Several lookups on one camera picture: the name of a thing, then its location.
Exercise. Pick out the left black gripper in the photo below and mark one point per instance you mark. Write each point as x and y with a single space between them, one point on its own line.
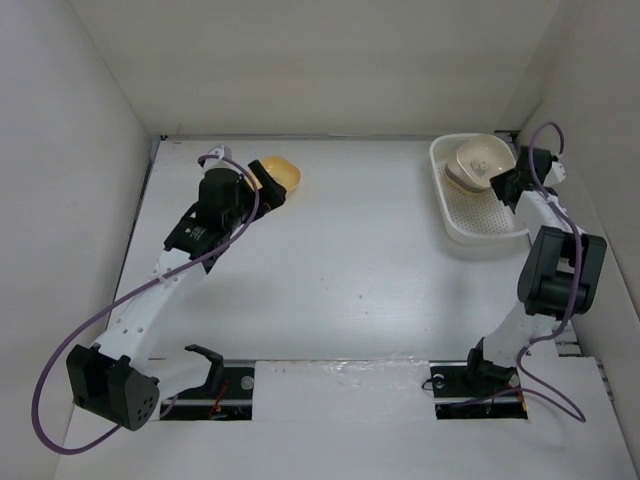
271 194

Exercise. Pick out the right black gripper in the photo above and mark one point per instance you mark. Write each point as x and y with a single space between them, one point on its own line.
498 183

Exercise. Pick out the yellow panda plate back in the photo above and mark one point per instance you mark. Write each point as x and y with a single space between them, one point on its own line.
283 172

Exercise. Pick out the cream panda plate front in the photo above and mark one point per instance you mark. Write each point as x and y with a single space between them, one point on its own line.
477 161

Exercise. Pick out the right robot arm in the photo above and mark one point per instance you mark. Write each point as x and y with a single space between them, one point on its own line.
558 280

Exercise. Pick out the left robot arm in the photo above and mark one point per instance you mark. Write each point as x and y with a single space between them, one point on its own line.
115 378

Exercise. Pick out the white perforated plastic bin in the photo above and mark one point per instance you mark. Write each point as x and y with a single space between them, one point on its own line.
469 219

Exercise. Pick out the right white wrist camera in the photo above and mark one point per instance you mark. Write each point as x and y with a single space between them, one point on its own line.
556 175

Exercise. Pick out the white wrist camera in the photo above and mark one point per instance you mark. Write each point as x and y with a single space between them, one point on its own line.
556 175
216 159

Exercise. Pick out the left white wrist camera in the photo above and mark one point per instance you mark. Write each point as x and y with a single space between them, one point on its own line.
216 159

